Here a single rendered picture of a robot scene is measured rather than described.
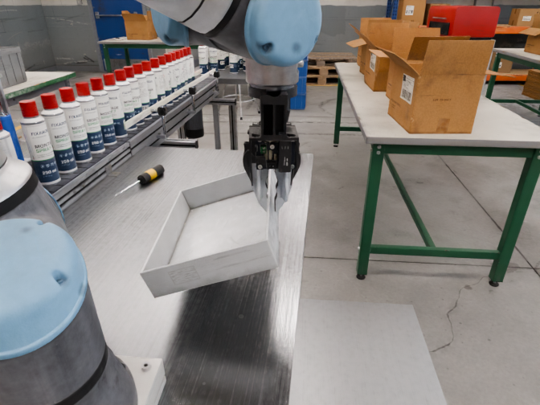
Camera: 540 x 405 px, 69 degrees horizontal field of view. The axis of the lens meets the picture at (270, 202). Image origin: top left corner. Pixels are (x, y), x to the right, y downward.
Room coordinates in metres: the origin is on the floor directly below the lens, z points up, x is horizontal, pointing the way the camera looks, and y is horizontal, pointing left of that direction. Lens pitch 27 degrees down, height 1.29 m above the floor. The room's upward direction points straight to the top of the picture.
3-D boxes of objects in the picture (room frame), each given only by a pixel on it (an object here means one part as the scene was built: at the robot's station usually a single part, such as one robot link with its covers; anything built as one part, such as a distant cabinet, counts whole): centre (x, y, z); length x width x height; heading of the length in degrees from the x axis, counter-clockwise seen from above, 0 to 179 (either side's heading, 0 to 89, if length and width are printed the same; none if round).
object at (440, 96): (1.79, -0.74, 0.97); 0.51 x 0.39 x 0.37; 91
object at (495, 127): (2.64, -0.90, 0.39); 2.20 x 0.80 x 0.78; 175
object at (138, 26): (6.15, 1.86, 0.97); 0.47 x 0.41 x 0.37; 171
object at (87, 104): (1.12, 0.53, 0.98); 0.05 x 0.05 x 0.20
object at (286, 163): (0.57, 0.00, 1.12); 0.09 x 0.08 x 0.12; 2
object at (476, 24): (5.47, -2.42, 0.61); 0.70 x 0.60 x 1.22; 7
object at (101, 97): (1.20, 0.52, 0.98); 0.05 x 0.05 x 0.20
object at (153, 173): (0.99, 0.36, 0.84); 0.20 x 0.03 x 0.03; 158
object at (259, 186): (0.57, 0.01, 1.02); 0.06 x 0.03 x 0.09; 2
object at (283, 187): (0.57, -0.02, 1.02); 0.06 x 0.03 x 0.09; 2
